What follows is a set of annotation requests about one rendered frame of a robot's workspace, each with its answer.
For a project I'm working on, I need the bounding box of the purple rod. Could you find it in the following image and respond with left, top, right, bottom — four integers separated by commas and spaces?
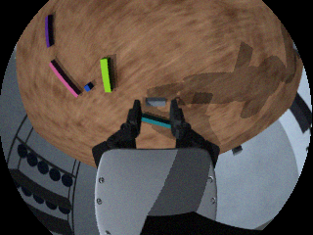
45, 15, 54, 48

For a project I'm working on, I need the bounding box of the pink rod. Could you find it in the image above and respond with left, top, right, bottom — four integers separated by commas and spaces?
49, 60, 81, 97

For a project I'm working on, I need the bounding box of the lime green rod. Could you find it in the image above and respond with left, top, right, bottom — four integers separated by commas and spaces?
100, 57, 113, 92

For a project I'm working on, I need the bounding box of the small blue cube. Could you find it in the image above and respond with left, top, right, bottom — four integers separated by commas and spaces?
84, 82, 94, 92

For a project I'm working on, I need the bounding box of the turquoise rod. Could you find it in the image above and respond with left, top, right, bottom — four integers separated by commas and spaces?
142, 113, 171, 128

